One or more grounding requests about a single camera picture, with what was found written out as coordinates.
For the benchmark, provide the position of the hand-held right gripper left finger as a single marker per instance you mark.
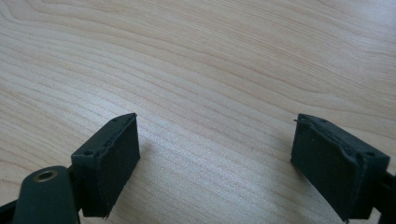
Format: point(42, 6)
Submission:
point(109, 161)

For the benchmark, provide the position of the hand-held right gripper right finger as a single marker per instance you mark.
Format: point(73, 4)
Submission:
point(336, 165)

